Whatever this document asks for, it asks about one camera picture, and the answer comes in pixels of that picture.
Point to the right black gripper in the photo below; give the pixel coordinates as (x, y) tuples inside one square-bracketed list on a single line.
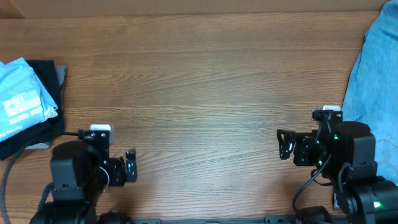
[(296, 149)]

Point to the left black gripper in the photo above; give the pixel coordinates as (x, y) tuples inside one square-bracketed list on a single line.
[(118, 174)]

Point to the light blue printed t-shirt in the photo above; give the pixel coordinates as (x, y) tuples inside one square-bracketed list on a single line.
[(25, 101)]

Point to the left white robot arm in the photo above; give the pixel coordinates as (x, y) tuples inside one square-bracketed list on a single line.
[(81, 172)]

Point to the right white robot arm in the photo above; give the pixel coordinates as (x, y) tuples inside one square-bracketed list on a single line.
[(344, 153)]

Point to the blue denim jeans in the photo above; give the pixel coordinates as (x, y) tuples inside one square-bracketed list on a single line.
[(371, 94)]

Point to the black folded garment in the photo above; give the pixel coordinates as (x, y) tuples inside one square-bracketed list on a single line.
[(45, 70)]

